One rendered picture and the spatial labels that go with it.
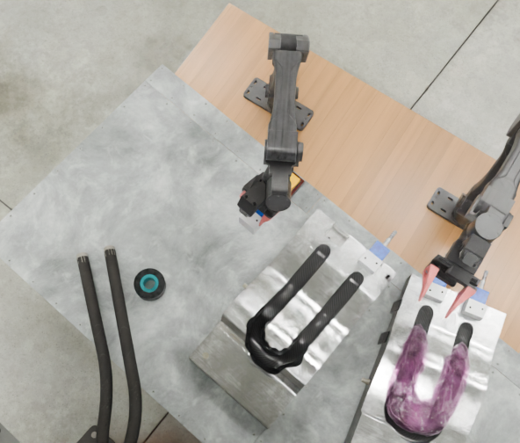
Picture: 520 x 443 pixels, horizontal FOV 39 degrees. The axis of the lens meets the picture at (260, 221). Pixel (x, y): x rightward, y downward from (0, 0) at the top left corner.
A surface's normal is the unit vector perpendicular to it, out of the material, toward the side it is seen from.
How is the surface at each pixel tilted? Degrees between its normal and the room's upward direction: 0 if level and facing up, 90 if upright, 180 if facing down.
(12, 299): 1
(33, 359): 0
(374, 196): 0
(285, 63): 15
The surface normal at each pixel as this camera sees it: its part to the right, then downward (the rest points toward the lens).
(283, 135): 0.02, -0.04
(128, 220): 0.04, -0.29
